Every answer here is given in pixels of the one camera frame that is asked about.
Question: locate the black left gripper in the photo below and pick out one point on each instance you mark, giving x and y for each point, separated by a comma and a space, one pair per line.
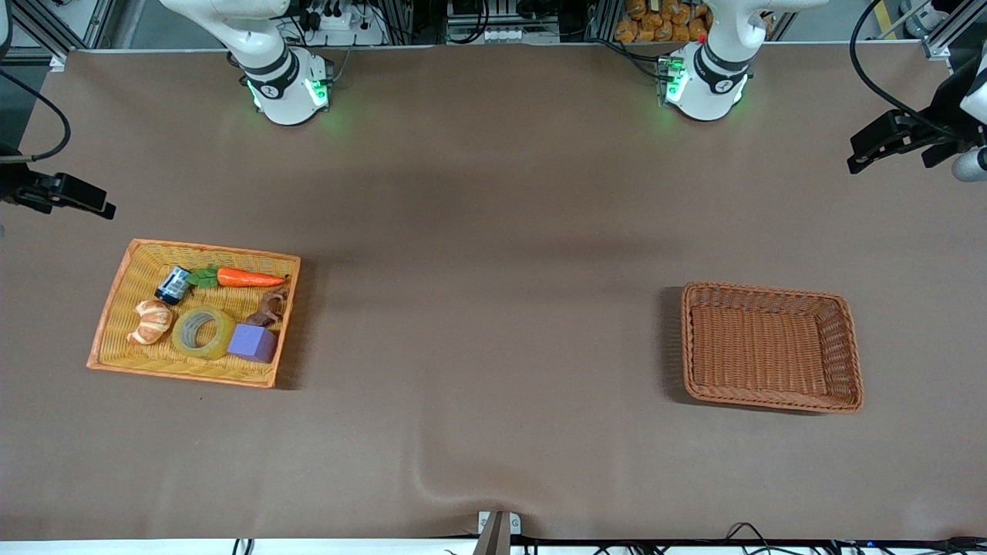
935, 116

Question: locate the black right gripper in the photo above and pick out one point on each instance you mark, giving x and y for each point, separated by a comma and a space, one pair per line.
17, 187

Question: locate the yellow clear tape roll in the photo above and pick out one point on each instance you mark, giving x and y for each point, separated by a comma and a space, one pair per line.
183, 339

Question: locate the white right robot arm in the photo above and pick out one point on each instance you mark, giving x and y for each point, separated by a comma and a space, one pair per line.
281, 92

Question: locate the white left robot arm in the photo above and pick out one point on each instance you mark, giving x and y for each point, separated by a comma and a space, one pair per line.
705, 92

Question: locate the small blue white can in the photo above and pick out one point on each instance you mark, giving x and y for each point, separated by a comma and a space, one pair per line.
173, 286

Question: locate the toy croissant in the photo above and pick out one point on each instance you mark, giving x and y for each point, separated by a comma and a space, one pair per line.
150, 322

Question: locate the yellow wicker basket orange rim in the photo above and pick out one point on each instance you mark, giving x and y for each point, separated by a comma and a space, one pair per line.
131, 362

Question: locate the orange toy carrot green leaves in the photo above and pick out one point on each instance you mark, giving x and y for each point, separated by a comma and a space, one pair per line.
247, 278

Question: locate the brown toy lion figurine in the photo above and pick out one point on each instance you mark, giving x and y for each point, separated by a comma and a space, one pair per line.
270, 308

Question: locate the purple foam cube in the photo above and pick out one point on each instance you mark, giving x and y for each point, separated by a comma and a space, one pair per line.
251, 341

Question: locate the brown wicker basket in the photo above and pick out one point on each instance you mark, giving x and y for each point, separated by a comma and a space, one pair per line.
771, 347

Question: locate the heap of orange toy breads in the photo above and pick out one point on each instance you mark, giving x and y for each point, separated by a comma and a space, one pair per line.
655, 23

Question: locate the white power strip with plugs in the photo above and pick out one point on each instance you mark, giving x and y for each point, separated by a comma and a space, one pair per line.
343, 31

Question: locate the aluminium frame profile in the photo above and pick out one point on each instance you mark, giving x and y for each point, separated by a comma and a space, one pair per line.
952, 31
46, 31

